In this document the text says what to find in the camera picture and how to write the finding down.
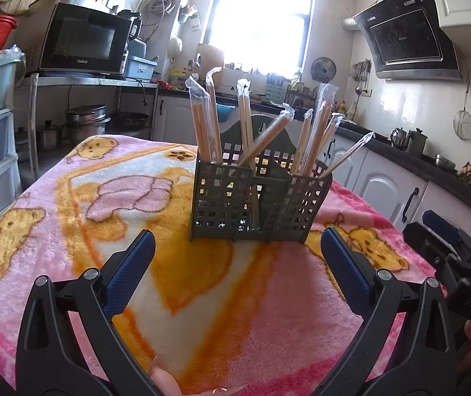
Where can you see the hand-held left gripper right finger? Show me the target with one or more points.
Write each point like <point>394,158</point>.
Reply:
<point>342,272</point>

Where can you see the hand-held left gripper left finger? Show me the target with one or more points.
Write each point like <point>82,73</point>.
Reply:
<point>132,272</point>

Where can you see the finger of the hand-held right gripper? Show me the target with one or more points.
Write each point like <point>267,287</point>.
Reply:
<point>441,227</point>
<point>425,245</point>

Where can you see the grey perforated utensil holder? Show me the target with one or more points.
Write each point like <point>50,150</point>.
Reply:
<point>219,198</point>

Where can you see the set of chopsticks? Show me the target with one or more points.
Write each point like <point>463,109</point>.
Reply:
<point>202,132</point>

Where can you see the person's left hand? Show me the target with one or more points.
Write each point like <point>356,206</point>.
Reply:
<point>165,381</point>

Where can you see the steel bowl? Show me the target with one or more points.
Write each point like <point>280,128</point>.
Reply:
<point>445,161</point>

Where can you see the black kitchen countertop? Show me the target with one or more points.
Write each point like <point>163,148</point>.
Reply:
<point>417,165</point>

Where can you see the white kitchen base cabinets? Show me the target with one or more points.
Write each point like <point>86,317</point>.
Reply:
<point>388,185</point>

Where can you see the dark metal kettle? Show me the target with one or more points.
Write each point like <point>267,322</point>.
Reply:
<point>417,143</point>

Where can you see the pink bear printed blanket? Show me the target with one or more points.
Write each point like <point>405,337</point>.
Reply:
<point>219,317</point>

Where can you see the steel teapot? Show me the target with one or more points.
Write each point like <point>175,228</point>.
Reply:
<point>399,138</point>

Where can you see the group of condiment bottles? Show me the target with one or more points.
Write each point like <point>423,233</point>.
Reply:
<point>347,111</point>

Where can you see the black wok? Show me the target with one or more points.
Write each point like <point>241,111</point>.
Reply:
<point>130,120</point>

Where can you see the stacked steel pots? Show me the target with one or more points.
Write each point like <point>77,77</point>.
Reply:
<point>87,126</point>

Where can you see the small steel lidded pot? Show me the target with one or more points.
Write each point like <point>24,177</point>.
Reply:
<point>48,137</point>

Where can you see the hanging utensil cluster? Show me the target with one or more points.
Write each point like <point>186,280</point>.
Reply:
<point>361,74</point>

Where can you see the blue hanging bag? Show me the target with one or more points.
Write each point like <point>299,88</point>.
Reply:
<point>228,112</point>

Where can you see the red snack packets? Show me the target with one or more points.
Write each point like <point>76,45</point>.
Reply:
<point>165,85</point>

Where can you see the black range hood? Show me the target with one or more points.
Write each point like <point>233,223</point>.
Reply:
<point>408,37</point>

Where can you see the metal shelf rack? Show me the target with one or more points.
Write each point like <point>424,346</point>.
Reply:
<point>87,81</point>

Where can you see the small black fan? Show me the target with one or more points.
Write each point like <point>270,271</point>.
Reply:
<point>323,70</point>

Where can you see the pale blue knife holder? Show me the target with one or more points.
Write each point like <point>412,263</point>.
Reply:
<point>276,84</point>

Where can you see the yellow detergent bottle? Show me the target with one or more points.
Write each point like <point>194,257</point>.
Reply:
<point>177,77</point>

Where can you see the blue plastic bin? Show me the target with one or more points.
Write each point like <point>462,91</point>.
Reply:
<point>141,69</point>

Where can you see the pale cutting board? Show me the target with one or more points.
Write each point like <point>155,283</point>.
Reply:
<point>214,55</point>

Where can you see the black microwave oven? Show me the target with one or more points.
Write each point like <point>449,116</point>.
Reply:
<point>82,41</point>

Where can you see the black blender jug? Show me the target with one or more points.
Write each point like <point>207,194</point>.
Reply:
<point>130,24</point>

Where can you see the kitchen window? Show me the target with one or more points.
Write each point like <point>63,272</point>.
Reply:
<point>260,16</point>

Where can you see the round woven bamboo mat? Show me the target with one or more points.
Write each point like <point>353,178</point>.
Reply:
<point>16,7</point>

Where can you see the white wall socket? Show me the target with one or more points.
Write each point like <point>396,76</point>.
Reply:
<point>366,92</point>

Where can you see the silver flexible duct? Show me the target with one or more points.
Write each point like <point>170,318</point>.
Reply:
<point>351,24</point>

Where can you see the white round wall dispenser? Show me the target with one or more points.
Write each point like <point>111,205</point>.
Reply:
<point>176,46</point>

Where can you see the small wall-mounted holder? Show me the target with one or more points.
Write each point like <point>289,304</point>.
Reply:
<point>190,16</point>

